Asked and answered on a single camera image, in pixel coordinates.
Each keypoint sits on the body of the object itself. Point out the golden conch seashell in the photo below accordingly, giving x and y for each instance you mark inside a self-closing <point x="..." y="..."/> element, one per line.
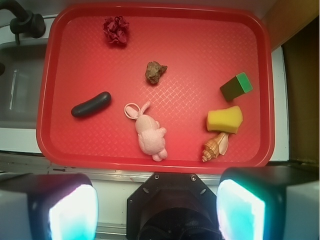
<point x="215" y="146"/>

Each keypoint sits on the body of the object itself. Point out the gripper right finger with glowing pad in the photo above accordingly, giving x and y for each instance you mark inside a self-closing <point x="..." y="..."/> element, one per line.
<point x="269" y="203"/>

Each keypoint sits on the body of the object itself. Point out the yellow sponge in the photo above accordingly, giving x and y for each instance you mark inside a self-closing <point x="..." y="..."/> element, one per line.
<point x="226" y="120"/>

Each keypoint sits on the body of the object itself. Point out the crumpled dark red paper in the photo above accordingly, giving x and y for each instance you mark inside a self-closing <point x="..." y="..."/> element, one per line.
<point x="116" y="30"/>

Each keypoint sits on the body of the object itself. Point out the pink plush bunny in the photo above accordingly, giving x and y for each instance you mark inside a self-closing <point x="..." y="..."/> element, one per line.
<point x="151" y="136"/>

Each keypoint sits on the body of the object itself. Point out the dark green plastic pickle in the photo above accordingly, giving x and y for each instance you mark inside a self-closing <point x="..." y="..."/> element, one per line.
<point x="92" y="106"/>

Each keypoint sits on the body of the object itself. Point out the brown rock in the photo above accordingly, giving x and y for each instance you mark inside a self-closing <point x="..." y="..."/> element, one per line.
<point x="154" y="71"/>

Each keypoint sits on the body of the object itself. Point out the grey sink basin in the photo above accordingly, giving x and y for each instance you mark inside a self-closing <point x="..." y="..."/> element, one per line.
<point x="20" y="82"/>

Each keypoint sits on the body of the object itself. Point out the red plastic tray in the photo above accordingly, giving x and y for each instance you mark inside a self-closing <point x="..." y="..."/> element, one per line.
<point x="202" y="47"/>

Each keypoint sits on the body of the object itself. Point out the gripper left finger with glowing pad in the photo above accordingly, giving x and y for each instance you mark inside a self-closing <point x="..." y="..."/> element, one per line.
<point x="48" y="207"/>

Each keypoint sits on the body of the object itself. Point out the green rectangular block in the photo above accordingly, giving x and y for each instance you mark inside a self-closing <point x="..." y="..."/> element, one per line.
<point x="236" y="87"/>

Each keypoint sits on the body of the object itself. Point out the black faucet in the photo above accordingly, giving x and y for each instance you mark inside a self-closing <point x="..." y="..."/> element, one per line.
<point x="25" y="21"/>

